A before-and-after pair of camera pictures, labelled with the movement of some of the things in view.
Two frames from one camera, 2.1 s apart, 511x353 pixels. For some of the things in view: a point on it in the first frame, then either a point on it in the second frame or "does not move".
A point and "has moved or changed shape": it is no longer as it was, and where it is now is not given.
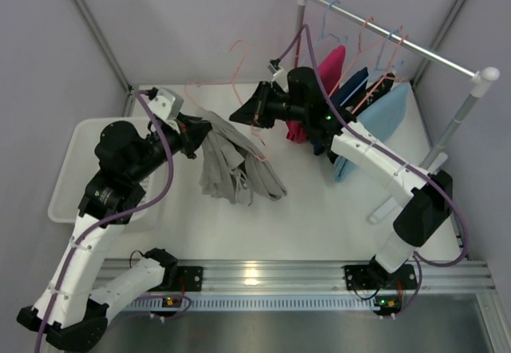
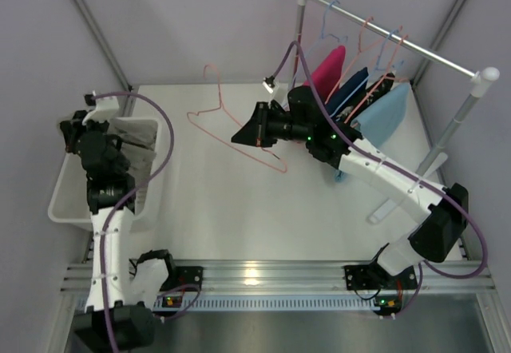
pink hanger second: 359,50 does not move
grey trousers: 232,168 has moved or changed shape
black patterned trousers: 374,89 does not move
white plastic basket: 79,164 does not move
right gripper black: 264,103 -> 263,124
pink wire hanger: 254,132 -> 240,122
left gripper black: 188,136 -> 71,130
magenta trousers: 331,67 does not move
